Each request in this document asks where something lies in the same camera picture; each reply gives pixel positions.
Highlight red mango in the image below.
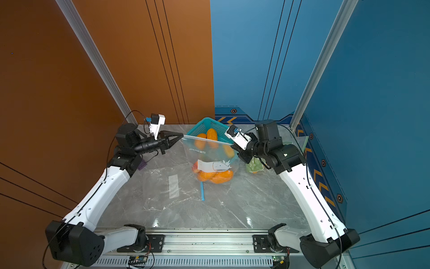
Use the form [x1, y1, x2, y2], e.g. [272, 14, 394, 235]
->
[191, 161, 200, 174]

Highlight slim yellow mango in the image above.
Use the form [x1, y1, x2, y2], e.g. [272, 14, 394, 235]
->
[223, 145, 235, 159]

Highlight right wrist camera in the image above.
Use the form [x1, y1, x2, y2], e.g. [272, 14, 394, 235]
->
[255, 119, 282, 142]

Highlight clear green-zip bag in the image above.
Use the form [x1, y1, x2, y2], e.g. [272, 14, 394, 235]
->
[245, 136, 306, 175]

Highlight smooth orange basket mango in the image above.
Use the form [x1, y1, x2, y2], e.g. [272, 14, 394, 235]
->
[194, 133, 207, 150]

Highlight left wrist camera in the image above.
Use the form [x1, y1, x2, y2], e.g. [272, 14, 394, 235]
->
[115, 123, 141, 148]

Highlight purple block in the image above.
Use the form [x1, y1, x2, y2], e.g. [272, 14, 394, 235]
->
[138, 160, 147, 170]

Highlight clear blue-zip bag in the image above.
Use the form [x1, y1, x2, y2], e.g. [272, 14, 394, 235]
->
[181, 135, 240, 181]

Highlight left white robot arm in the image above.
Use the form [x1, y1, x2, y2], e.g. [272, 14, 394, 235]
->
[44, 124, 184, 267]

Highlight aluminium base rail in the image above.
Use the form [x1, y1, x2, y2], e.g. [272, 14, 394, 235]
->
[53, 225, 355, 269]

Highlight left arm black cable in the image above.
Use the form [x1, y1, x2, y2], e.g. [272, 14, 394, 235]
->
[41, 110, 152, 269]

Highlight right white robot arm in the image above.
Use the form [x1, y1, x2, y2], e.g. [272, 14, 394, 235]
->
[232, 141, 360, 269]

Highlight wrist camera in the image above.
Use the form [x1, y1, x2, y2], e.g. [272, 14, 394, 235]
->
[255, 119, 282, 142]
[115, 123, 141, 148]

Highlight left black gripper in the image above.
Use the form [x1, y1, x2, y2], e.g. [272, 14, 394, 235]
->
[131, 131, 181, 158]

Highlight yellow top mango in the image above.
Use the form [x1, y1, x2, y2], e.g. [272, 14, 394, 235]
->
[207, 128, 218, 149]

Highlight teal plastic basket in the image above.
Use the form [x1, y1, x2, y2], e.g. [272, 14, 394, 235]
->
[185, 117, 236, 142]

